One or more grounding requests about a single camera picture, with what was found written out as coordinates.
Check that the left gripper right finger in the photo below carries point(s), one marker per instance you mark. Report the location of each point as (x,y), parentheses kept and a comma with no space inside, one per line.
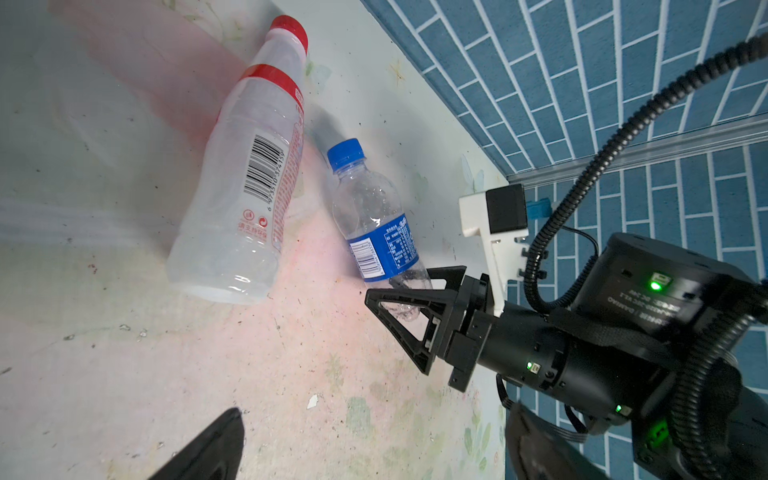
(536,452)

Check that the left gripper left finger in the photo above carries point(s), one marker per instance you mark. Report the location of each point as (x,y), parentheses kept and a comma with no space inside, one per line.
(216,453)

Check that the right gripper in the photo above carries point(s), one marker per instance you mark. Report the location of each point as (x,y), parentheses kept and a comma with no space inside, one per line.
(598,386)

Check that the clear bottle blue label blue cap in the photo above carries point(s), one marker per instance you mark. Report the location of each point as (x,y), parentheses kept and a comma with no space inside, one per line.
(368,212)

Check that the white bottle with red cap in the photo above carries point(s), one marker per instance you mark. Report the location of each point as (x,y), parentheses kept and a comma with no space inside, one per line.
(229,243)

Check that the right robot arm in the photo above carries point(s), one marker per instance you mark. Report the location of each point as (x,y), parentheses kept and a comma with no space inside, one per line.
(645,343)

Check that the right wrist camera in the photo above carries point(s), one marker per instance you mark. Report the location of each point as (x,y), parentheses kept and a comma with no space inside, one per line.
(499,217)

